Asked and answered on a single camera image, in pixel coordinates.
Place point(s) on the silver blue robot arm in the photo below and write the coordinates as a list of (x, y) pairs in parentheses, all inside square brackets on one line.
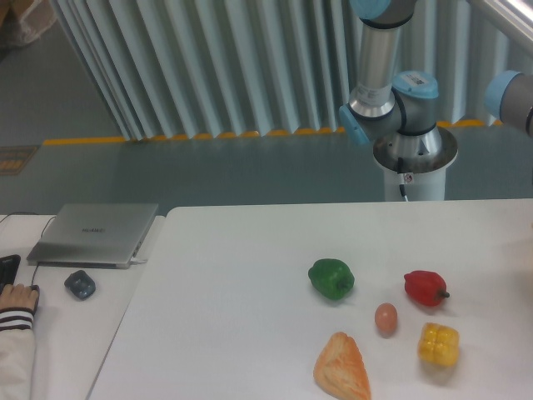
[(376, 106)]

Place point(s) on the cardboard box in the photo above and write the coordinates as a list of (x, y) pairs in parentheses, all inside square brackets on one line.
[(24, 22)]

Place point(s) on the black computer mouse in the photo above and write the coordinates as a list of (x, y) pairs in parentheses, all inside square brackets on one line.
[(35, 291)]

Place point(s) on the white folding partition screen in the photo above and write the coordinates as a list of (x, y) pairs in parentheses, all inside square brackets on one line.
[(186, 68)]

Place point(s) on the white striped sleeve forearm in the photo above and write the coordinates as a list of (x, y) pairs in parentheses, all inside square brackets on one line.
[(18, 347)]

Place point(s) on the black keyboard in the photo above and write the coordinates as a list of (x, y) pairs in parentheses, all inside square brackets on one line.
[(8, 270)]

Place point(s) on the yellow bell pepper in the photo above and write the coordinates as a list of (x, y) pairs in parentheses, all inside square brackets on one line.
[(439, 345)]

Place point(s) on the triangular orange bread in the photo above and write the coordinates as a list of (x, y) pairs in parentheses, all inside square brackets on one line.
[(340, 371)]

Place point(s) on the silver closed laptop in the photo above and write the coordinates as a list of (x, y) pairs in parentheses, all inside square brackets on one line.
[(94, 235)]

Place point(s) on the person's hand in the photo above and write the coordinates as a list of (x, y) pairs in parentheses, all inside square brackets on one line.
[(16, 297)]

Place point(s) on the brown egg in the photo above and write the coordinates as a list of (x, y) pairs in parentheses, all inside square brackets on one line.
[(386, 318)]

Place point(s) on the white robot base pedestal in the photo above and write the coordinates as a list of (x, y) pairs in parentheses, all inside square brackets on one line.
[(414, 167)]

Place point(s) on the green bell pepper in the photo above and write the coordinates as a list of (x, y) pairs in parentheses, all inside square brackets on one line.
[(332, 278)]

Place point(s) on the red bell pepper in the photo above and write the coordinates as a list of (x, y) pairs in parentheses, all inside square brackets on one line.
[(426, 288)]

